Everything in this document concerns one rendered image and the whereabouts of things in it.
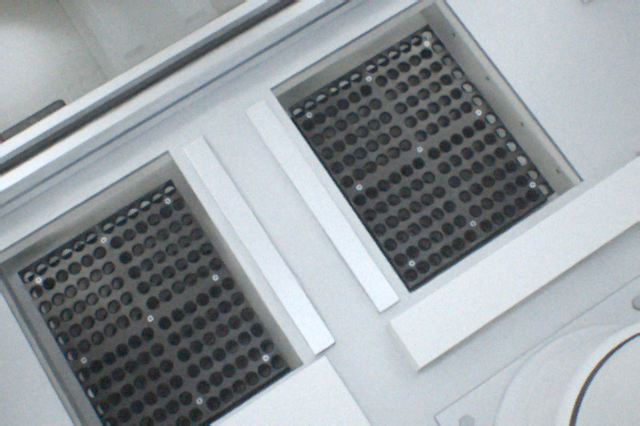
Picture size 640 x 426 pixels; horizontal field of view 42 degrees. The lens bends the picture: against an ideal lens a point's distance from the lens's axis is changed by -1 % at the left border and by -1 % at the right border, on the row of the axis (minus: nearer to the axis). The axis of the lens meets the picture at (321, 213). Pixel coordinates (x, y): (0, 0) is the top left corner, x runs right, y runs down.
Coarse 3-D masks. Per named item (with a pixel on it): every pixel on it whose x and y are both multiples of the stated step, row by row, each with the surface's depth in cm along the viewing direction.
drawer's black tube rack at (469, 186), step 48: (432, 48) 90; (384, 96) 86; (432, 96) 86; (480, 96) 86; (336, 144) 88; (384, 144) 85; (432, 144) 84; (480, 144) 87; (384, 192) 83; (432, 192) 83; (480, 192) 87; (528, 192) 84; (384, 240) 82; (432, 240) 85; (480, 240) 82
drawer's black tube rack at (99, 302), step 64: (64, 256) 85; (128, 256) 85; (192, 256) 85; (64, 320) 80; (128, 320) 83; (192, 320) 80; (256, 320) 80; (128, 384) 79; (192, 384) 78; (256, 384) 78
